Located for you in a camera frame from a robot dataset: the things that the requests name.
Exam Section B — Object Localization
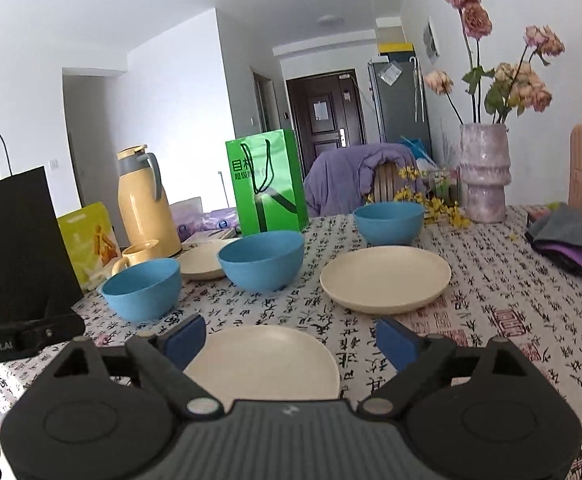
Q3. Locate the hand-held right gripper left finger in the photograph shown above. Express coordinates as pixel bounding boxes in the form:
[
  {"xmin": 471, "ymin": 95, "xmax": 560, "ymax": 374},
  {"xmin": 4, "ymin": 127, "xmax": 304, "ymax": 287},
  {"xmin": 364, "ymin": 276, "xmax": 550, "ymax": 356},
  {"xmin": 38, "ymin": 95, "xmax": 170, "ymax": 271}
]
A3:
[{"xmin": 51, "ymin": 314, "xmax": 224, "ymax": 421}]

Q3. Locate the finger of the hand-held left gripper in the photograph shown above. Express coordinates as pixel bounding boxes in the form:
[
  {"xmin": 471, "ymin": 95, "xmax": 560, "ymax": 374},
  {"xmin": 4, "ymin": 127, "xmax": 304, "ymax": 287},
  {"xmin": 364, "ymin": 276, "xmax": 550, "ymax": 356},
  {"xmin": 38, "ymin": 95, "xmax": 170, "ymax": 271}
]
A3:
[{"xmin": 18, "ymin": 311, "xmax": 86, "ymax": 354}]

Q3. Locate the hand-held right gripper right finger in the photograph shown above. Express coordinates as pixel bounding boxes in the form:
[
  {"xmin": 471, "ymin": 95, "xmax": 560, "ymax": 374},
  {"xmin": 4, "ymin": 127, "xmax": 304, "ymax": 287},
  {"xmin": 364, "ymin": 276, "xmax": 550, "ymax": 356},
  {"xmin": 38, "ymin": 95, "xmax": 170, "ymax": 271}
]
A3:
[{"xmin": 358, "ymin": 316, "xmax": 529, "ymax": 421}]

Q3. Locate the cream plate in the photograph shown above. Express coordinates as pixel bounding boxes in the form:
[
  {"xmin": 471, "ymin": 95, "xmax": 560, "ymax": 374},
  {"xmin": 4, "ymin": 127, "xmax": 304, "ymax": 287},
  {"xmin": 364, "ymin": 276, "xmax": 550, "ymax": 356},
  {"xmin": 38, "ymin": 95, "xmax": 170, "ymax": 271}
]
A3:
[
  {"xmin": 183, "ymin": 325, "xmax": 341, "ymax": 411},
  {"xmin": 177, "ymin": 239, "xmax": 239, "ymax": 281},
  {"xmin": 320, "ymin": 245, "xmax": 452, "ymax": 315}
]

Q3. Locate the blue bowl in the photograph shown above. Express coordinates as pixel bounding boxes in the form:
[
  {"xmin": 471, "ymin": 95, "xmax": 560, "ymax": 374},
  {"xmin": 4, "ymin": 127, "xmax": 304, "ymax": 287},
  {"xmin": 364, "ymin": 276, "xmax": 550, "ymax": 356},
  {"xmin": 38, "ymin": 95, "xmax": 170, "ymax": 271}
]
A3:
[
  {"xmin": 353, "ymin": 202, "xmax": 425, "ymax": 247},
  {"xmin": 101, "ymin": 258, "xmax": 182, "ymax": 321},
  {"xmin": 217, "ymin": 231, "xmax": 305, "ymax": 292}
]

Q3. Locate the yellow mug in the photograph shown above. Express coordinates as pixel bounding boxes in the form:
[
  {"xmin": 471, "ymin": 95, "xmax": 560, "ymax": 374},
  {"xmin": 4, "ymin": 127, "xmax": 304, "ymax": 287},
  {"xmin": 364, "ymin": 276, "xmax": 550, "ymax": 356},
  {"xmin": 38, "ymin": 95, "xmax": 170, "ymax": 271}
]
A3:
[{"xmin": 111, "ymin": 241, "xmax": 161, "ymax": 276}]

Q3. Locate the yellow snack bag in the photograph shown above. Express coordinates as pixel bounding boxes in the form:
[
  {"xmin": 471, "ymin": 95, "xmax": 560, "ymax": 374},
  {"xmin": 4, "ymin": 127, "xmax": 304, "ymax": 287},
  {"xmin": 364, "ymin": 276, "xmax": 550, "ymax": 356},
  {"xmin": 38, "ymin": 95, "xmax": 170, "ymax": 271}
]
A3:
[{"xmin": 57, "ymin": 202, "xmax": 122, "ymax": 291}]

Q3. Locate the black paper bag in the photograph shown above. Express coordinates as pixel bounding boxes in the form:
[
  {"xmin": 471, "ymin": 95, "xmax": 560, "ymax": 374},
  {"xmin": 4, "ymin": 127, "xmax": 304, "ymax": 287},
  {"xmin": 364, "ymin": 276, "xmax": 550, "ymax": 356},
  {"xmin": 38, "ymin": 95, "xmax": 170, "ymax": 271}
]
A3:
[{"xmin": 0, "ymin": 130, "xmax": 86, "ymax": 328}]

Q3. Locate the white book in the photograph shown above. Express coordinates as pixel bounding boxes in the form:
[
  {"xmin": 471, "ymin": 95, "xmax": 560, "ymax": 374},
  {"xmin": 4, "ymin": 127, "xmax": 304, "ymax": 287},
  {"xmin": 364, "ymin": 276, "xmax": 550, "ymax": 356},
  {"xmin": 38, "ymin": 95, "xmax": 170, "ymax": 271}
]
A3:
[{"xmin": 181, "ymin": 227, "xmax": 237, "ymax": 248}]

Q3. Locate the purple plastic package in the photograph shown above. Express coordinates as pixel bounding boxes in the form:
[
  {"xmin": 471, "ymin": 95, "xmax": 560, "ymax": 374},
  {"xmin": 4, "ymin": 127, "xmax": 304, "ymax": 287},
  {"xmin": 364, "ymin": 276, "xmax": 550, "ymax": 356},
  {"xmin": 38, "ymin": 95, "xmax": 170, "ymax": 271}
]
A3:
[{"xmin": 171, "ymin": 197, "xmax": 242, "ymax": 241}]

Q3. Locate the yellow thermos jug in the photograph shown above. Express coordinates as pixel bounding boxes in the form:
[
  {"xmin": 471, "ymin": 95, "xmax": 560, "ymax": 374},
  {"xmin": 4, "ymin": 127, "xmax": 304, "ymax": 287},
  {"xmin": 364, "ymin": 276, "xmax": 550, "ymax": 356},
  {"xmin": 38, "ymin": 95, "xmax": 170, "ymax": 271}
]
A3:
[{"xmin": 117, "ymin": 145, "xmax": 183, "ymax": 257}]

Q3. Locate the yellow flower sprig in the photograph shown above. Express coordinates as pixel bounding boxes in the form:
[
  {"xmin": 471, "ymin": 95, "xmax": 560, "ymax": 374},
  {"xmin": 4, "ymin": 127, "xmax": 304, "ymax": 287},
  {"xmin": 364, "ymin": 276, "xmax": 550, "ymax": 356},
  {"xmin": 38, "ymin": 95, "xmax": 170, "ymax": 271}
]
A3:
[{"xmin": 363, "ymin": 165, "xmax": 472, "ymax": 231}]

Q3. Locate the wooden chair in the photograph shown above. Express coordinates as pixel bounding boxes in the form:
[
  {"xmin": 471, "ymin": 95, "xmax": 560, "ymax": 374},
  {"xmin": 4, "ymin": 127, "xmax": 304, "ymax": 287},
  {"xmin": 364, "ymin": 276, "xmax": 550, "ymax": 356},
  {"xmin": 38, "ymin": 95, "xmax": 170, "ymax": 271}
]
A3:
[{"xmin": 373, "ymin": 160, "xmax": 412, "ymax": 205}]

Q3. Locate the purple jacket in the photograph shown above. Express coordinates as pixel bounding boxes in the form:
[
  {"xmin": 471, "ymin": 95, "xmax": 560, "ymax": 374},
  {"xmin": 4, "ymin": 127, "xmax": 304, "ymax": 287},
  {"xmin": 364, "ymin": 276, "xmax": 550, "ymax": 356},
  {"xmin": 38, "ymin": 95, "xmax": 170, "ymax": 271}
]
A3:
[{"xmin": 303, "ymin": 142, "xmax": 429, "ymax": 218}]

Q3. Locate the green paper bag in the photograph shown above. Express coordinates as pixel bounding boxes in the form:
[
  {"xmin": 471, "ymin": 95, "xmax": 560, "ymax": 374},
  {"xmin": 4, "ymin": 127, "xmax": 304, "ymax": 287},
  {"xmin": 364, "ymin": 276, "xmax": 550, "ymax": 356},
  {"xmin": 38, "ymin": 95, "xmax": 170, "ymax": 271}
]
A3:
[{"xmin": 225, "ymin": 129, "xmax": 310, "ymax": 237}]

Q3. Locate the pink ceramic vase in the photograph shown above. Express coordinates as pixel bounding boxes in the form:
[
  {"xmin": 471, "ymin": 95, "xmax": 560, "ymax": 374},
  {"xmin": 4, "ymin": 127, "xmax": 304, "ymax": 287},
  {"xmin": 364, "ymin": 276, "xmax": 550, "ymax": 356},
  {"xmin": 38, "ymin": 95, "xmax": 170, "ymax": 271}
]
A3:
[{"xmin": 458, "ymin": 122, "xmax": 513, "ymax": 223}]

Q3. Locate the grey purple cloth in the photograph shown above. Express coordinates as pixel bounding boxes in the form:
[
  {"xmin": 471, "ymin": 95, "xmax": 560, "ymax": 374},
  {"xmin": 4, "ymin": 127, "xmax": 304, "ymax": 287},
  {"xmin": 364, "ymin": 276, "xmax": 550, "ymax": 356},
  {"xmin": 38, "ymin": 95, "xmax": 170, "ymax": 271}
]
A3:
[{"xmin": 525, "ymin": 202, "xmax": 582, "ymax": 296}]

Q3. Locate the dark brown door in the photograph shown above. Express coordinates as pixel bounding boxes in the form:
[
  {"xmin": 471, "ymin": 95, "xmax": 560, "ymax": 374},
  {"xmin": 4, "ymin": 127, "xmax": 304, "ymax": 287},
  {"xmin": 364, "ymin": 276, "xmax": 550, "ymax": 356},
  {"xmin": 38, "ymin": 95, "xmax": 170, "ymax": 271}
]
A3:
[{"xmin": 286, "ymin": 71, "xmax": 367, "ymax": 161}]

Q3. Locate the grey refrigerator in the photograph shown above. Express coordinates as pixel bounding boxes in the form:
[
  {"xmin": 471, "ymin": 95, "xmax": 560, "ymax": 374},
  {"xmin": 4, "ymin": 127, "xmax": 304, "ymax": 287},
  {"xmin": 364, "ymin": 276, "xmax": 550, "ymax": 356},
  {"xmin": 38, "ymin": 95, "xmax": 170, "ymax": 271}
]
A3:
[{"xmin": 368, "ymin": 55, "xmax": 433, "ymax": 153}]

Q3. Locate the clear plastic bag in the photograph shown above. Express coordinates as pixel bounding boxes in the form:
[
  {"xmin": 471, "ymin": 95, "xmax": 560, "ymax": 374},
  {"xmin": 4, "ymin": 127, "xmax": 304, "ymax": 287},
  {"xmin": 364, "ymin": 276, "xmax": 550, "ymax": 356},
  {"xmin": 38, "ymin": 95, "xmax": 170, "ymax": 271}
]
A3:
[{"xmin": 378, "ymin": 62, "xmax": 402, "ymax": 86}]

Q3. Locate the yellow box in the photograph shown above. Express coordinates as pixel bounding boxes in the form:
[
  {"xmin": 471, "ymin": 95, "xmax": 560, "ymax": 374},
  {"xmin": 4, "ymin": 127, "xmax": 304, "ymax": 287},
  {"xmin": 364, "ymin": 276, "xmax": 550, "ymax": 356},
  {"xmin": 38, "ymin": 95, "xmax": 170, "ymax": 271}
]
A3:
[{"xmin": 377, "ymin": 42, "xmax": 416, "ymax": 57}]

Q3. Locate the white electrical panel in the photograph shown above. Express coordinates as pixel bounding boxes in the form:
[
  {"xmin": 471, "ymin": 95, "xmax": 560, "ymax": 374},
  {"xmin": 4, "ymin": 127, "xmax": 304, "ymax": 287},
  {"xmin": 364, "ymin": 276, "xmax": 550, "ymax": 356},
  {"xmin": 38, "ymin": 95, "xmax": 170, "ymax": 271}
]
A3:
[{"xmin": 423, "ymin": 17, "xmax": 439, "ymax": 63}]

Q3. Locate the dried rose bouquet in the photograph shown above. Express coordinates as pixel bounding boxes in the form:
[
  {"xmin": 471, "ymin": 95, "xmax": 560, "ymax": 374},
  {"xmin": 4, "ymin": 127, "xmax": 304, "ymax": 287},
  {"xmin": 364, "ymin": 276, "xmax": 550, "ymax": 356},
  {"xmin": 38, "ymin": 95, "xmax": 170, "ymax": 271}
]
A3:
[{"xmin": 423, "ymin": 0, "xmax": 567, "ymax": 126}]

